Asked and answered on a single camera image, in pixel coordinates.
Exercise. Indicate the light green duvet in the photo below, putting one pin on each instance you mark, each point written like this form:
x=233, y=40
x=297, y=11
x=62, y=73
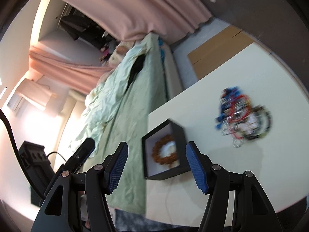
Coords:
x=103, y=101

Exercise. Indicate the bed with green sheet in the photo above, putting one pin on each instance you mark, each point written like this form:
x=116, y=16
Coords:
x=148, y=89

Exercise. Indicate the pile of mixed jewelry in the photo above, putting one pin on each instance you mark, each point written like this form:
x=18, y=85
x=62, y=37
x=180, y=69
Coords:
x=240, y=119

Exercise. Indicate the pink curtain by window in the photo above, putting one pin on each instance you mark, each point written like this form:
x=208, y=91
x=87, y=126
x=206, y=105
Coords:
x=79, y=77

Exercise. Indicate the flat brown cardboard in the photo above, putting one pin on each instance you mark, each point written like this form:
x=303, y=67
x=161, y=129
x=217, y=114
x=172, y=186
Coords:
x=217, y=50

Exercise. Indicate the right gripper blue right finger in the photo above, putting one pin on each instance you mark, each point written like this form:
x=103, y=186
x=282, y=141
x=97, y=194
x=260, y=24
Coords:
x=197, y=165

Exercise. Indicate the black jewelry box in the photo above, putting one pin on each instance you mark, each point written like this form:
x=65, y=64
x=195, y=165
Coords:
x=163, y=150

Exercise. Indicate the pink curtain near wall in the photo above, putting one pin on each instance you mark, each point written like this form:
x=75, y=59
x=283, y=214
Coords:
x=130, y=20

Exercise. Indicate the hanging dark clothes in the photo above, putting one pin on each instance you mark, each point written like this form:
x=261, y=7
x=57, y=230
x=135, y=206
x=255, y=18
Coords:
x=78, y=26

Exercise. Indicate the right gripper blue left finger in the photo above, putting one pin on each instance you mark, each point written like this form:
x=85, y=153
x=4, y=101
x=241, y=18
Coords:
x=116, y=166

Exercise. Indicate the white table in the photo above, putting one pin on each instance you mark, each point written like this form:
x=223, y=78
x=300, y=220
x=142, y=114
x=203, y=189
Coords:
x=280, y=159

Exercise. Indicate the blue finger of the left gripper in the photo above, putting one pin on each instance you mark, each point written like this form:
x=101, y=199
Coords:
x=80, y=156

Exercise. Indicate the hanging beige towel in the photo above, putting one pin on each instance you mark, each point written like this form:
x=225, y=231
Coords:
x=37, y=94

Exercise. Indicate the printed pillow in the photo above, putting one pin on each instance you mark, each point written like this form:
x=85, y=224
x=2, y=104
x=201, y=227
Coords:
x=120, y=52

